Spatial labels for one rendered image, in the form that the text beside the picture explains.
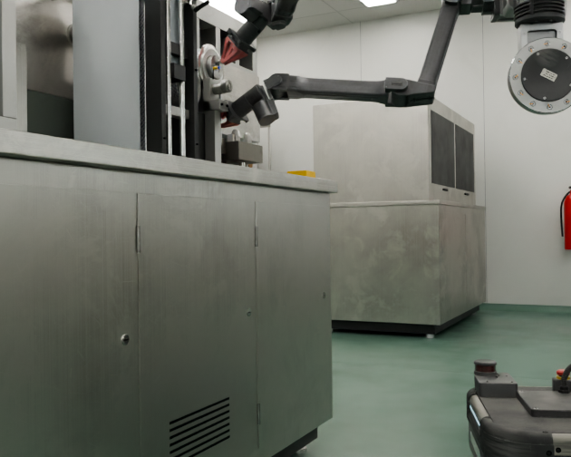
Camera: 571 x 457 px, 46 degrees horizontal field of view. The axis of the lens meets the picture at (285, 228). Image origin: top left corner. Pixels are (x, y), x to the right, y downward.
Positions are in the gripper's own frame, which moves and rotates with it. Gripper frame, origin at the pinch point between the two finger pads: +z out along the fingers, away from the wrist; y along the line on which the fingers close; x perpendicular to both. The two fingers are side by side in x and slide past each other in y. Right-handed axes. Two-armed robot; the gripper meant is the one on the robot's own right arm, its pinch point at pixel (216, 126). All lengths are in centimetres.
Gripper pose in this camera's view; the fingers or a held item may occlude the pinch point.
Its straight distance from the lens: 222.6
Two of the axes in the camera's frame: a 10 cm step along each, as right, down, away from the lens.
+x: -4.4, -8.7, 2.3
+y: 4.5, 0.0, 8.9
